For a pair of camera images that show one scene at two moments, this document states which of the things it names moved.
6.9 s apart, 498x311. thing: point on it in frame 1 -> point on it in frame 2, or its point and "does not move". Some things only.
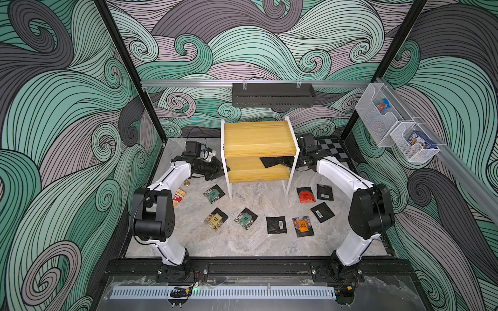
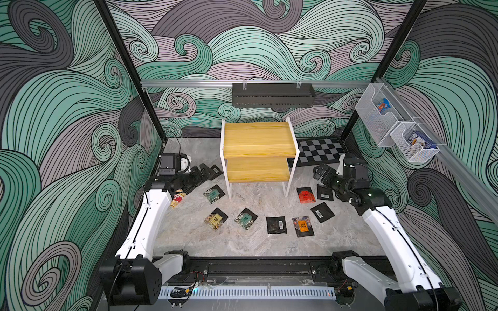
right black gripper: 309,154 -> 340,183
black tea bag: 322,212 does not move
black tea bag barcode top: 276,225 does not move
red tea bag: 305,195 does not move
